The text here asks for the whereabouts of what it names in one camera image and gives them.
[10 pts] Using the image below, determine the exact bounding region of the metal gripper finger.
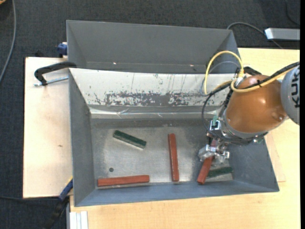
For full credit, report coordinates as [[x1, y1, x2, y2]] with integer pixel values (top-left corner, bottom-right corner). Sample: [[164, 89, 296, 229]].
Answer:
[[198, 144, 216, 162], [214, 151, 231, 165]]

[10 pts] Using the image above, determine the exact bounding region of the dark green flat block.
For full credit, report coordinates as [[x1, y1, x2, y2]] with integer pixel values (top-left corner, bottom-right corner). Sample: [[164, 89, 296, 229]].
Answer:
[[112, 130, 147, 150], [206, 167, 234, 179]]

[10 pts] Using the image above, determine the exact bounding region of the pale wood flat board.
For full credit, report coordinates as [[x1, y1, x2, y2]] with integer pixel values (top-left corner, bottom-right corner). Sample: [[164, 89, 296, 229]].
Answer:
[[22, 56, 286, 199]]

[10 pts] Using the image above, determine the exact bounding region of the red-brown block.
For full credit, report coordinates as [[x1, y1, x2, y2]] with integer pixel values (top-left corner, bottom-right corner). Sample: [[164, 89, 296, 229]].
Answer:
[[167, 133, 180, 183], [196, 140, 217, 185], [97, 175, 151, 187]]

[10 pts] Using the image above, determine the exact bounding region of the grey metal bin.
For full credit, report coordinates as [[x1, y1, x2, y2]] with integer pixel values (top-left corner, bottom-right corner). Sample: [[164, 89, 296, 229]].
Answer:
[[66, 20, 280, 207]]

